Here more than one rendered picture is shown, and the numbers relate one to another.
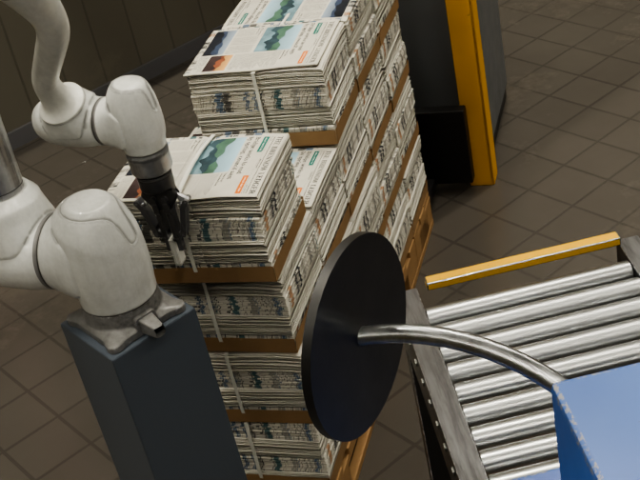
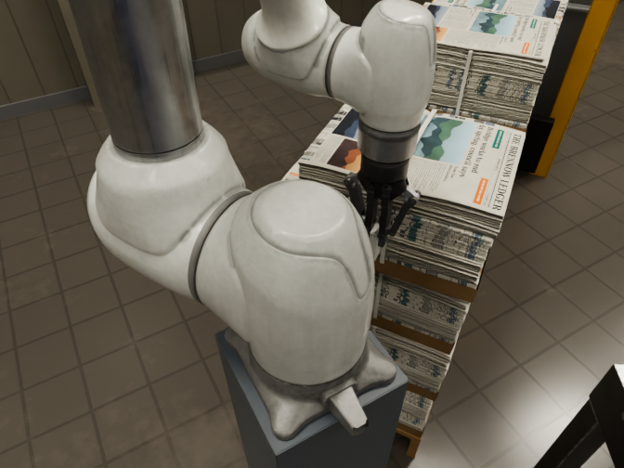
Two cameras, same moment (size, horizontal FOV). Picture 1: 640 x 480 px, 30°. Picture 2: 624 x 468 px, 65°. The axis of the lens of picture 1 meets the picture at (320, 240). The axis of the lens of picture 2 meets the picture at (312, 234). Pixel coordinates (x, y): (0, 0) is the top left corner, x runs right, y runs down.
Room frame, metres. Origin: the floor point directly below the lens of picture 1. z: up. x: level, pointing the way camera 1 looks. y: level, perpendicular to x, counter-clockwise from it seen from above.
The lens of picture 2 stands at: (1.60, 0.37, 1.59)
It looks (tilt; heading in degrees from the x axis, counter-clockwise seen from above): 44 degrees down; 5
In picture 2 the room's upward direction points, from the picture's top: 1 degrees counter-clockwise
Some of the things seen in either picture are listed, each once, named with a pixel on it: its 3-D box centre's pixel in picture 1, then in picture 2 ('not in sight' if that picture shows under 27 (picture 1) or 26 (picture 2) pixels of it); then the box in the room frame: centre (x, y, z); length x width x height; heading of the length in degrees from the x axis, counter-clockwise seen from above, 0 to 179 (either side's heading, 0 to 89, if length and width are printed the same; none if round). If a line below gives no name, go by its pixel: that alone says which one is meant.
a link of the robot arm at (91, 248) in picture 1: (98, 247); (298, 273); (1.97, 0.42, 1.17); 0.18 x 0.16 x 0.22; 63
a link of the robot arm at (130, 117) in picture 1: (130, 113); (386, 62); (2.24, 0.32, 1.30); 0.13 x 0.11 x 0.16; 63
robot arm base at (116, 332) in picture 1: (128, 308); (315, 355); (1.95, 0.40, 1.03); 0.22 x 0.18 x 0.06; 34
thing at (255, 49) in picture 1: (263, 47); (478, 28); (2.98, 0.04, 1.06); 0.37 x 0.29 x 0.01; 70
